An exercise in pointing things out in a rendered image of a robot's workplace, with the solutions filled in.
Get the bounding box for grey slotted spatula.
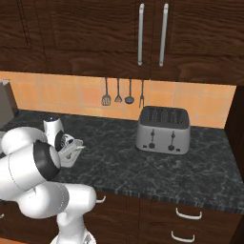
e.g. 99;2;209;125
100;77;112;107

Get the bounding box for silver four-slot toaster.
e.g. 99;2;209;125
135;105;192;156

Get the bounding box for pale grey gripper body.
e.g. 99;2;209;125
58;138;87;169

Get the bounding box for grey fridge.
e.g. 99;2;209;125
0;79;19;126

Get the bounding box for dark wood cupboard door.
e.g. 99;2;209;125
43;0;153;81
150;0;244;87
0;0;50;74

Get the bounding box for dark wood tall cupboard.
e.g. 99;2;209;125
223;85;244;182

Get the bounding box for silver cupboard handle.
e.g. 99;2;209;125
136;3;146;67
158;3;170;68

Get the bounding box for grey ladle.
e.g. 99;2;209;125
124;78;135;105

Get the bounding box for grey two-prong fork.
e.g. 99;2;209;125
138;79;146;109

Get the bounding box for white drawer handle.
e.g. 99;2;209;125
170;230;196;244
94;195;107;205
174;207;203;221

